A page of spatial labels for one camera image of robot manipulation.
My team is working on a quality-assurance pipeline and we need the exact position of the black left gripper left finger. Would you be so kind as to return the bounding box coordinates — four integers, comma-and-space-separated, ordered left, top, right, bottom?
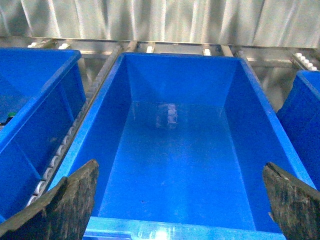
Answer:
0, 159, 99, 240

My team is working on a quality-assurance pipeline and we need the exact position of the blue plastic bin right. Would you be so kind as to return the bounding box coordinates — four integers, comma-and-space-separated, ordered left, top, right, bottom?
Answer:
276, 70, 320, 190

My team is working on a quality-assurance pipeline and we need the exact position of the blue plastic bin centre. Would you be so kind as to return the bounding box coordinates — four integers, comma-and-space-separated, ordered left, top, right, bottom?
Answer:
53, 53, 313, 240

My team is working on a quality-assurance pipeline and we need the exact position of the blue plastic bin left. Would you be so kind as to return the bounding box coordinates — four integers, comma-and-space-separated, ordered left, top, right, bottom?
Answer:
0, 48, 86, 222

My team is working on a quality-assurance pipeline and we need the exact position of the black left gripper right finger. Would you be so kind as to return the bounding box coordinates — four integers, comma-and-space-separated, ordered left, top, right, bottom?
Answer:
262, 162, 320, 240

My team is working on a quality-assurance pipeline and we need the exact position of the metal roller rack frame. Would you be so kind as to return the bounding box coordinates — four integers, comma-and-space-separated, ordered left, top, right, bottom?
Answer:
0, 36, 320, 208

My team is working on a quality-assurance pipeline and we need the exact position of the green push button switch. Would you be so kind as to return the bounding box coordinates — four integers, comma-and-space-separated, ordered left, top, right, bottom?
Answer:
0, 112, 17, 130

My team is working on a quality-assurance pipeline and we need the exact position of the blue plastic bin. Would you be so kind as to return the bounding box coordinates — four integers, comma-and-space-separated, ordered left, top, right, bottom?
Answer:
53, 53, 313, 240
276, 70, 320, 190
0, 48, 86, 222

